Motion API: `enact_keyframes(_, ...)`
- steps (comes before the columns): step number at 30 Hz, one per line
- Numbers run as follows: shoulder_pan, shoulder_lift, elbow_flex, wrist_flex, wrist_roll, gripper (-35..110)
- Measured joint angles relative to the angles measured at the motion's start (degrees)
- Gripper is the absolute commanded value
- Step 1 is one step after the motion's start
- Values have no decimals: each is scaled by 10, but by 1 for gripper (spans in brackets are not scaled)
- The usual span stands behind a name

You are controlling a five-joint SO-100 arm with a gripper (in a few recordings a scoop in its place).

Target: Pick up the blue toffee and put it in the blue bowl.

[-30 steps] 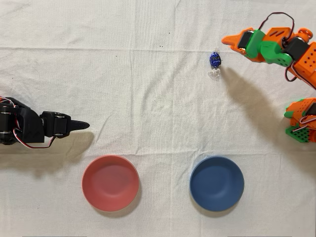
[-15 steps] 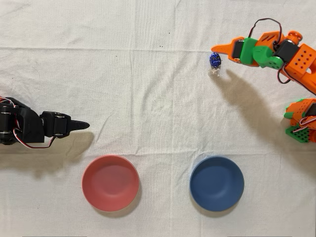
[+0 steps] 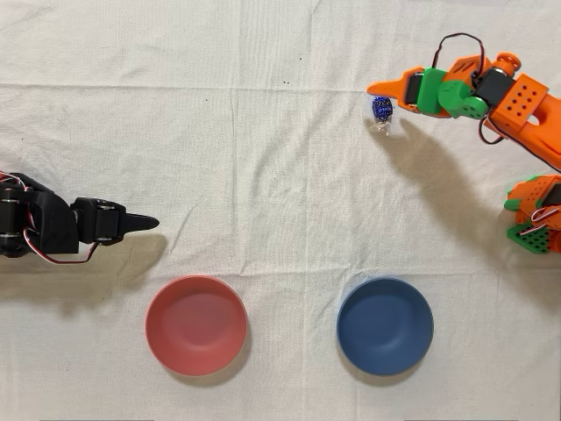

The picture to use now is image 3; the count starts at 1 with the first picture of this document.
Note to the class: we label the blue foil candy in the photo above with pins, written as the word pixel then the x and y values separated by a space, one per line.
pixel 382 109

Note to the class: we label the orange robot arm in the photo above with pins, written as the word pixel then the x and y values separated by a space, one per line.
pixel 526 105

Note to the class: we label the white tablecloth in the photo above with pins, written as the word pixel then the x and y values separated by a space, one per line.
pixel 280 175

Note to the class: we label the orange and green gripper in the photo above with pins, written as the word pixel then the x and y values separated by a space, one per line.
pixel 412 89

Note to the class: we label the green arm base mount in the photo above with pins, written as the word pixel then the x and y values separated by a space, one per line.
pixel 532 241

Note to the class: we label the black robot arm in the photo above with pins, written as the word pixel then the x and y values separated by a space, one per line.
pixel 44 223

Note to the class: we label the blue bowl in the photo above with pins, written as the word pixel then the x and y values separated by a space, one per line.
pixel 385 326

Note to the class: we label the pink bowl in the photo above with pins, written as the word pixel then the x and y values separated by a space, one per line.
pixel 196 325

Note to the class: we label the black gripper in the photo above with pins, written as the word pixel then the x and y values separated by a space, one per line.
pixel 106 223

